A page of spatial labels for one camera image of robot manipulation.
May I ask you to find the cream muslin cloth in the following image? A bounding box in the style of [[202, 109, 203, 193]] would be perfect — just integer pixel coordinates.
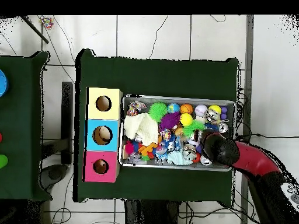
[[123, 113, 159, 146]]

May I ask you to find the green spiky ball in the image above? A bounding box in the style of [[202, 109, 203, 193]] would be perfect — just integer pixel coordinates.
[[148, 102, 169, 123], [183, 120, 206, 139]]

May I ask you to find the shallow clear mesh bin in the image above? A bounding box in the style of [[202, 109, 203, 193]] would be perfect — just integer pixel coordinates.
[[119, 94, 237, 172]]

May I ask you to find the wooden box with three holes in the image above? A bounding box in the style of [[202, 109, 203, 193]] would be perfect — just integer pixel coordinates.
[[84, 87, 124, 184]]

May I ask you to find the purple spiky ball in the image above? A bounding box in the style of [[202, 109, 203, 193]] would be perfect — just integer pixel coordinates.
[[160, 111, 182, 131]]

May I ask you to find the orange plastic toy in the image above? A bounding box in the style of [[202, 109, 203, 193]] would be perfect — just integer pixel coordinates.
[[138, 141, 159, 159]]

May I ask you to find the blue globe ball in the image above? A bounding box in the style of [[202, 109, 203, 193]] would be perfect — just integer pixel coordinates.
[[167, 102, 180, 114]]

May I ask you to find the yellow tennis ball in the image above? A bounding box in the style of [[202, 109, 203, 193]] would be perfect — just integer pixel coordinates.
[[179, 113, 194, 127]]

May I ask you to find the orange basketball toy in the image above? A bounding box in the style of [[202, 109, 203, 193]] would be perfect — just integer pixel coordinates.
[[180, 103, 194, 115]]

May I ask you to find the white baseball toy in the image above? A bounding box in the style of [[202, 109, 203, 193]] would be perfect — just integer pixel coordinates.
[[194, 104, 208, 117]]

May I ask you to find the smooth yellow ball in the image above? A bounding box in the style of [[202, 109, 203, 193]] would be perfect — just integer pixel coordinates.
[[208, 104, 222, 115]]

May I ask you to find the black power adapter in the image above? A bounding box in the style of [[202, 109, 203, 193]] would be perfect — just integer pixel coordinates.
[[235, 134, 252, 143]]

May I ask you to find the side table with green cloth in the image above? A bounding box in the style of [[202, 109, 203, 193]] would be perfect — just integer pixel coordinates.
[[0, 51, 50, 202]]

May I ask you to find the small colourful object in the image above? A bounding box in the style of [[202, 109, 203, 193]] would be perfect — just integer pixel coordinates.
[[38, 16, 54, 30]]

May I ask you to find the black rod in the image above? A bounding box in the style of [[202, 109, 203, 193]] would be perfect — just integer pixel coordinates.
[[18, 15, 50, 44]]

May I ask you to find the small green object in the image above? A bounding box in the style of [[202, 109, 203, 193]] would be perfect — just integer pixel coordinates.
[[0, 153, 9, 170]]

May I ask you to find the blue bowl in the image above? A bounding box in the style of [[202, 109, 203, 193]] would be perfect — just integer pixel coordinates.
[[0, 69, 9, 99]]

